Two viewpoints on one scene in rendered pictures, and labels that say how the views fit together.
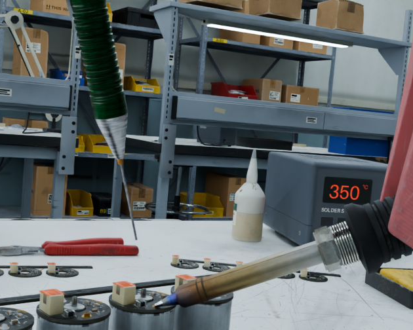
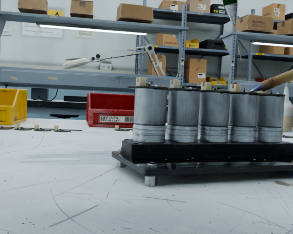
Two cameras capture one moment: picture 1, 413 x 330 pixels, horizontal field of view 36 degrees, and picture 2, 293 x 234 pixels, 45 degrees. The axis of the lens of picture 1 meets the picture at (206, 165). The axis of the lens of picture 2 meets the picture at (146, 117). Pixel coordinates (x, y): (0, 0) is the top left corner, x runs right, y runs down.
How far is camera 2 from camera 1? 11 cm
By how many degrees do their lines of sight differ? 17
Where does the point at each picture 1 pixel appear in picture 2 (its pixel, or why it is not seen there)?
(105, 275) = not seen: hidden behind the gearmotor
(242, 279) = (290, 74)
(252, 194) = (286, 105)
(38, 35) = (160, 58)
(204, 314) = (272, 100)
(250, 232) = (285, 126)
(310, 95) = not seen: outside the picture
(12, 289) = not seen: hidden behind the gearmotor
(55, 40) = (169, 60)
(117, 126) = (233, 7)
